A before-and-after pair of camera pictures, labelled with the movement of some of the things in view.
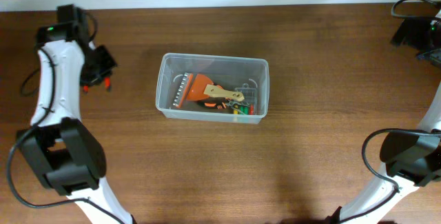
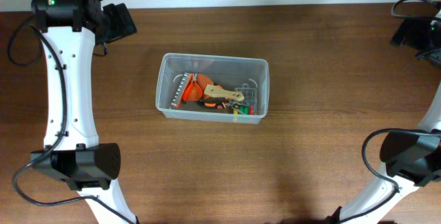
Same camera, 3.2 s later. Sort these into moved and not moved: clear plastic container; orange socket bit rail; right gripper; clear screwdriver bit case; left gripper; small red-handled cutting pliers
Moved: small red-handled cutting pliers; left gripper
Not moved: clear plastic container; clear screwdriver bit case; right gripper; orange socket bit rail
